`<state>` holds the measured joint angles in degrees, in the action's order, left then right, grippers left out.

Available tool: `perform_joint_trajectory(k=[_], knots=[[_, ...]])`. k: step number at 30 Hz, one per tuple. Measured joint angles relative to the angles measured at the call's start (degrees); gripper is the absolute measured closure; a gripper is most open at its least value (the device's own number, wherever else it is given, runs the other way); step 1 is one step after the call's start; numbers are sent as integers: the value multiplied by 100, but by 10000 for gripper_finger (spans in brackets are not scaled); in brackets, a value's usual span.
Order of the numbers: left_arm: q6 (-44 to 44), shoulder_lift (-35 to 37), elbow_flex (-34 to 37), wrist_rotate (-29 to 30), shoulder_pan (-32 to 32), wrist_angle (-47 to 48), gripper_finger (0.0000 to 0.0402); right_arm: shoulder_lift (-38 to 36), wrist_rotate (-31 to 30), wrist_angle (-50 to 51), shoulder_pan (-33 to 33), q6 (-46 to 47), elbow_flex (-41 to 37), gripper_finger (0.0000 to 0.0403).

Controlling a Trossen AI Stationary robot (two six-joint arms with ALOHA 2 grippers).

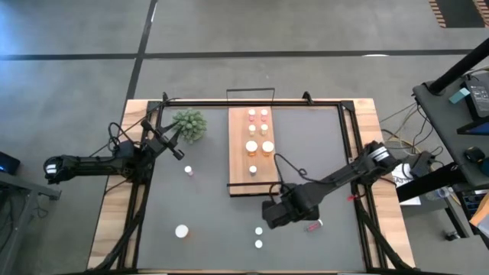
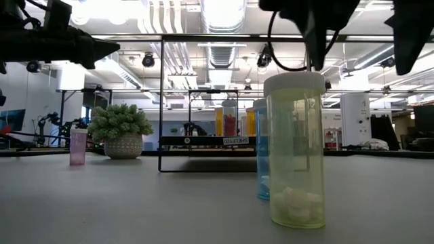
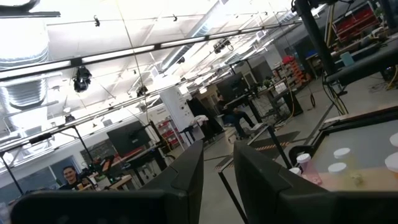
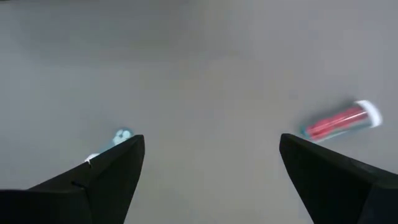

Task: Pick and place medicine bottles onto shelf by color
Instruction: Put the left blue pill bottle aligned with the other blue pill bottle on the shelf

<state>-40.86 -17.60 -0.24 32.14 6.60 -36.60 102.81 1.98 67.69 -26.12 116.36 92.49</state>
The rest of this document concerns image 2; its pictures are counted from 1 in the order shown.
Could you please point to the white pillar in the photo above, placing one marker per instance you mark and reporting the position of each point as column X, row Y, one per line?
column 354, row 118

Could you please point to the silver spiral ventilation duct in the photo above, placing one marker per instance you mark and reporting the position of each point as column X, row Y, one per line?
column 222, row 20

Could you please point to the rack with red bins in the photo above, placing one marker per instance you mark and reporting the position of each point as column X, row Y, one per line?
column 332, row 138

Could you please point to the large orange medicine bottle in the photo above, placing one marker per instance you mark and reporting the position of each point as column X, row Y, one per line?
column 251, row 123

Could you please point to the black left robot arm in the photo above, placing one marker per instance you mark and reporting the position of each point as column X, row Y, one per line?
column 27, row 44

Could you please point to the small yellow-green medicine bottle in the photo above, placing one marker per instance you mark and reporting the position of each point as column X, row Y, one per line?
column 295, row 152

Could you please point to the black hanging panel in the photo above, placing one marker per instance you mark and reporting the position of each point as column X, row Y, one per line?
column 383, row 128

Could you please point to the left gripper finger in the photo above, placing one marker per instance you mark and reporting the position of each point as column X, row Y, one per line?
column 98, row 38
column 98, row 52

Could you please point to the white cloth heap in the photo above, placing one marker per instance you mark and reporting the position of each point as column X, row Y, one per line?
column 374, row 144

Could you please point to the small yellow medicine bottle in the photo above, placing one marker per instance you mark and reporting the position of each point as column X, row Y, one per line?
column 218, row 123

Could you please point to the small blue medicine bottle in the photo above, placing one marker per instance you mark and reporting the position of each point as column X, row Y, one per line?
column 261, row 152

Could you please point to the small bottle with red pills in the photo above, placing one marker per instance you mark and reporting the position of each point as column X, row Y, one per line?
column 230, row 125

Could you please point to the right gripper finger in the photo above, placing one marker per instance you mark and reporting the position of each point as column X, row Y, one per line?
column 315, row 34
column 410, row 34

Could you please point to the white shelf label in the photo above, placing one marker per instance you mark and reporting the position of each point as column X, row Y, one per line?
column 235, row 140

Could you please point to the blue screen monitor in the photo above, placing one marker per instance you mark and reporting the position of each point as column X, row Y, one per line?
column 12, row 119

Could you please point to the black metal rig frame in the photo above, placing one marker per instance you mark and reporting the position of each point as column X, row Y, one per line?
column 373, row 153

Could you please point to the small pink medicine bottle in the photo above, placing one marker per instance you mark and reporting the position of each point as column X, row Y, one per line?
column 78, row 149

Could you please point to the black ceiling spotlight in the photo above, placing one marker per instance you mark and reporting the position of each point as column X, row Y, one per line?
column 148, row 60
column 264, row 58
column 388, row 62
column 33, row 66

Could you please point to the green plant in patterned pot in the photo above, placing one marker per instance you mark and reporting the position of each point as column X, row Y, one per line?
column 118, row 125

